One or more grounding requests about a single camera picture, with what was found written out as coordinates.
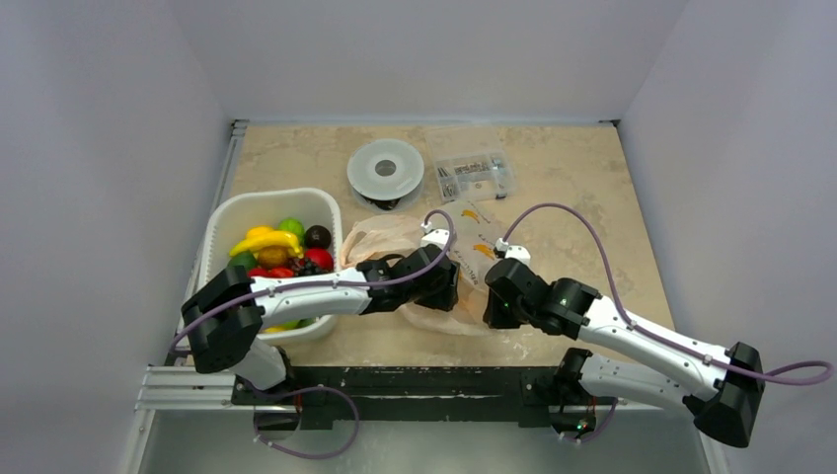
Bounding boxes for orange printed plastic bag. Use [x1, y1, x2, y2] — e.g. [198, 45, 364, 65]
[338, 200, 504, 336]

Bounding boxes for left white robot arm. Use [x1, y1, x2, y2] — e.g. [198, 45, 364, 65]
[175, 244, 459, 404]

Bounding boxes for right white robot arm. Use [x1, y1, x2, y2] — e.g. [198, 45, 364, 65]
[484, 259, 765, 448]

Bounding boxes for red apple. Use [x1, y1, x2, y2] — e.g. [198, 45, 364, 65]
[304, 248, 335, 273]

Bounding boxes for grey filament spool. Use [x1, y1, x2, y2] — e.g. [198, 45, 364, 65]
[346, 138, 425, 213]

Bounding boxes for clear screw organizer box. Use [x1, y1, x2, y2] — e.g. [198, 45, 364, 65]
[425, 124, 518, 203]

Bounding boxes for dark brown plum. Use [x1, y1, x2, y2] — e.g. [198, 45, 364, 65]
[304, 225, 333, 249]

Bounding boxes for dark grape bunch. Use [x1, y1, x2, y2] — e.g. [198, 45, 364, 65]
[290, 258, 331, 277]

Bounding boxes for small green lime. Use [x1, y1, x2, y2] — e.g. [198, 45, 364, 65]
[277, 218, 306, 242]

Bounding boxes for red strawberry fruit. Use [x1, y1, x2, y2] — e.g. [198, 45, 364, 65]
[247, 267, 296, 279]

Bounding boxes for yellow banana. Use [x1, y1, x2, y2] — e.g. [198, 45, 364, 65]
[228, 230, 304, 258]

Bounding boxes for white plastic basket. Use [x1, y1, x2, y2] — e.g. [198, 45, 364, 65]
[195, 188, 344, 348]

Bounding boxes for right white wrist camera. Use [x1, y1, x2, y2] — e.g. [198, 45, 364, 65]
[494, 237, 531, 266]

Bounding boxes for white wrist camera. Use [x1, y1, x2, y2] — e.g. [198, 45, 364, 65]
[419, 222, 451, 251]
[494, 237, 531, 266]

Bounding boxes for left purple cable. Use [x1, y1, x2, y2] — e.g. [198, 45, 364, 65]
[168, 208, 457, 357]

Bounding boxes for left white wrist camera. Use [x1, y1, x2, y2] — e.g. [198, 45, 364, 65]
[419, 222, 451, 251]

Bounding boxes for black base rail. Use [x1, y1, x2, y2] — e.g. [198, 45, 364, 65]
[231, 349, 614, 434]

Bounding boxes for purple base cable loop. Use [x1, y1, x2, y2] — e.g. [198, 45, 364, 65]
[252, 381, 364, 459]

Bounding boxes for aluminium frame rail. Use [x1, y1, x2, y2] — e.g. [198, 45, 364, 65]
[134, 118, 252, 415]

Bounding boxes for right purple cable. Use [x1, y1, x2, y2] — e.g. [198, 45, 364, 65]
[499, 202, 835, 387]

